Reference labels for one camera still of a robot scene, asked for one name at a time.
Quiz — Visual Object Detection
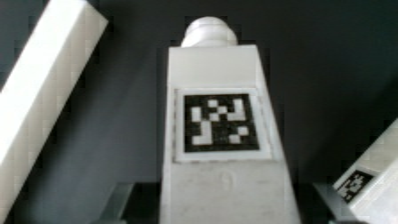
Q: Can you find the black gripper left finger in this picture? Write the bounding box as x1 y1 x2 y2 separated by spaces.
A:
96 182 160 224

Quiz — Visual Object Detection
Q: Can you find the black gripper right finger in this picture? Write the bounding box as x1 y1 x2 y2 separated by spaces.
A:
295 183 370 224

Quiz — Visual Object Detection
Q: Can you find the white square tabletop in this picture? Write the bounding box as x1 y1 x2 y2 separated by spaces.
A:
334 119 398 224

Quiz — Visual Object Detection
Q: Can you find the white table leg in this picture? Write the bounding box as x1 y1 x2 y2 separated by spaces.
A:
160 17 301 224

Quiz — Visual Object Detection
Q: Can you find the white U-shaped obstacle fence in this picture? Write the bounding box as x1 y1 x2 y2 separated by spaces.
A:
0 0 109 221

